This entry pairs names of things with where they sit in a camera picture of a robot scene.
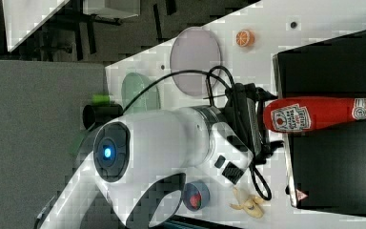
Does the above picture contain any peeled banana toy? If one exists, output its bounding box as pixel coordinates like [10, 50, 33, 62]
[229, 187, 265, 219]

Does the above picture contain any blue bowl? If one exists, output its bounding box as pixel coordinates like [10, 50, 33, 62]
[183, 180, 210, 212]

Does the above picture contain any green oval colander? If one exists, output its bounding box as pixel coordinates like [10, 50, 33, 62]
[121, 73, 160, 115]

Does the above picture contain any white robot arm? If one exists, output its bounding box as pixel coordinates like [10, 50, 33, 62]
[38, 84, 274, 229]

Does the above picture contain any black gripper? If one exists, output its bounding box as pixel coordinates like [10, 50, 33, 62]
[224, 83, 284, 165]

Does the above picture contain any orange half slice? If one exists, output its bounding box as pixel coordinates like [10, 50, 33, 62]
[235, 30, 255, 48]

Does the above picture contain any grey oval plate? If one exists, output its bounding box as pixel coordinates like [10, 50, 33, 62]
[170, 27, 222, 97]

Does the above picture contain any black toaster oven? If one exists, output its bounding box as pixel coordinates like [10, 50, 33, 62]
[265, 30, 366, 217]

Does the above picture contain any red ketchup bottle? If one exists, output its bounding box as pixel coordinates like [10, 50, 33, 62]
[263, 96, 366, 133]

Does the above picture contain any white side table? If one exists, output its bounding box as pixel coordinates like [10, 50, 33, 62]
[1, 0, 71, 52]

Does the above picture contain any red strawberry toy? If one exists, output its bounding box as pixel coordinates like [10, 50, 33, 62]
[190, 193, 201, 210]

